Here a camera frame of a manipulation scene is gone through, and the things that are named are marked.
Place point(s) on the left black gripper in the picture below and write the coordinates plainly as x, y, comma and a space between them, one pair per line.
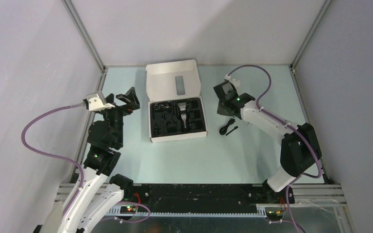
130, 97

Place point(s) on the silver black hair clipper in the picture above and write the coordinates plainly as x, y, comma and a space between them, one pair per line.
182, 106

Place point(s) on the right controller board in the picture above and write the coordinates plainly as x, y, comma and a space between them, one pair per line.
275, 216

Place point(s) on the right aluminium corner post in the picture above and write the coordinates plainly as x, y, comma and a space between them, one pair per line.
311, 32

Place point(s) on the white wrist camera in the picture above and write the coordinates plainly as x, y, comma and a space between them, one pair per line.
96, 102
235, 82

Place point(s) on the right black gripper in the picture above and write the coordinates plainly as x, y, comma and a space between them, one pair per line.
221, 110

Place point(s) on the controller board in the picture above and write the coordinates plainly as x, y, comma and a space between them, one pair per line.
129, 210
275, 216

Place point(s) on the white box with black tray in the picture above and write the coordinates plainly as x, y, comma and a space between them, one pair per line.
168, 84

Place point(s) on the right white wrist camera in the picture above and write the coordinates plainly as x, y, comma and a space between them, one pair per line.
235, 82

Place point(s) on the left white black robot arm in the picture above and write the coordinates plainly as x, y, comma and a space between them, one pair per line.
96, 190

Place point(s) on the left aluminium corner post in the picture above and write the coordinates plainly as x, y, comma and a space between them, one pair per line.
79, 24

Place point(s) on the aluminium corner post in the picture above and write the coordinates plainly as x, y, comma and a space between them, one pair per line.
311, 32
79, 24

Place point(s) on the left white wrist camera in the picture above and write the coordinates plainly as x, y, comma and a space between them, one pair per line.
96, 102

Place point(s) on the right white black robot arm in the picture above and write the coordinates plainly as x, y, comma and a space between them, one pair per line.
299, 146

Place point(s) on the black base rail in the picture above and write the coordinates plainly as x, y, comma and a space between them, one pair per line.
205, 198

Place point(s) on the left controller board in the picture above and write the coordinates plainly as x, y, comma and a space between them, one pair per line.
129, 210

